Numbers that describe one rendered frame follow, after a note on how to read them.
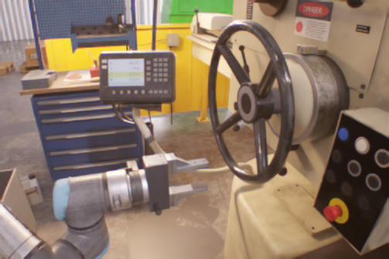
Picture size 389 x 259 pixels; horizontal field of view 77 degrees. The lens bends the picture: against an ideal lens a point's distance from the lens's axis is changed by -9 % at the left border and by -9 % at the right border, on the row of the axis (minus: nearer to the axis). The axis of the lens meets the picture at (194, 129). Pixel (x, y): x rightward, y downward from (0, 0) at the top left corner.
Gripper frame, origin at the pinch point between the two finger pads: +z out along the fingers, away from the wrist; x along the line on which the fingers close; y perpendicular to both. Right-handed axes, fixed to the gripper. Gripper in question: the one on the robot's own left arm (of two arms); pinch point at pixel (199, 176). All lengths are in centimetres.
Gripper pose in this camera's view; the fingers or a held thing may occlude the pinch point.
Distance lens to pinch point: 67.1
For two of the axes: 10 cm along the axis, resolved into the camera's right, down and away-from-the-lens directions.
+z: 9.5, -1.3, 2.9
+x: 0.0, -9.1, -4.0
